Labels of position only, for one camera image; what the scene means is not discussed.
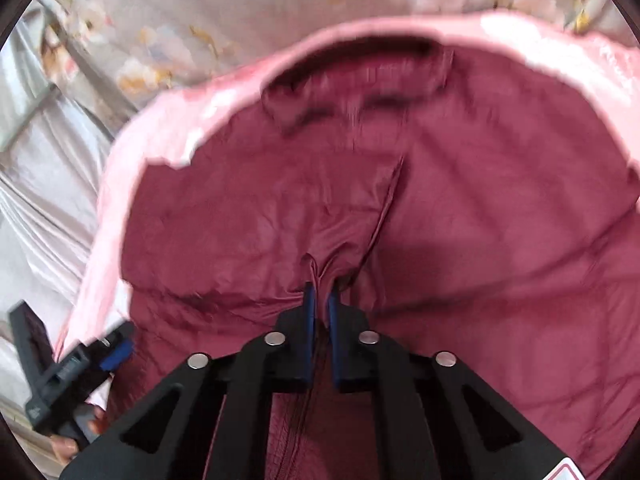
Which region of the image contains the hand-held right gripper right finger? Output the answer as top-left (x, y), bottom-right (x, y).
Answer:
top-left (327, 281), bottom-right (587, 480)

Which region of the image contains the grey floral blanket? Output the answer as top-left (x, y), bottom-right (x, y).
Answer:
top-left (30, 0), bottom-right (626, 111)

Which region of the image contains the white satin sheet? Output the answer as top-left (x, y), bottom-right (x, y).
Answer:
top-left (0, 10), bottom-right (138, 461)

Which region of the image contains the maroon puffer jacket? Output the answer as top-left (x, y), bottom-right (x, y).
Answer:
top-left (120, 42), bottom-right (640, 480)

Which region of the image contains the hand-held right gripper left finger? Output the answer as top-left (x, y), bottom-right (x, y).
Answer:
top-left (60, 282), bottom-right (316, 480)

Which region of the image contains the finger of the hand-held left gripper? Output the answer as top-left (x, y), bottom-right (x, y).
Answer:
top-left (97, 321), bottom-right (137, 375)

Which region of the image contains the person's left hand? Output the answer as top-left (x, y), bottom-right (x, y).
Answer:
top-left (50, 404), bottom-right (108, 462)

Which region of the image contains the pink printed blanket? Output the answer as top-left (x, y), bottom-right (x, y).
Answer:
top-left (52, 10), bottom-right (640, 411)

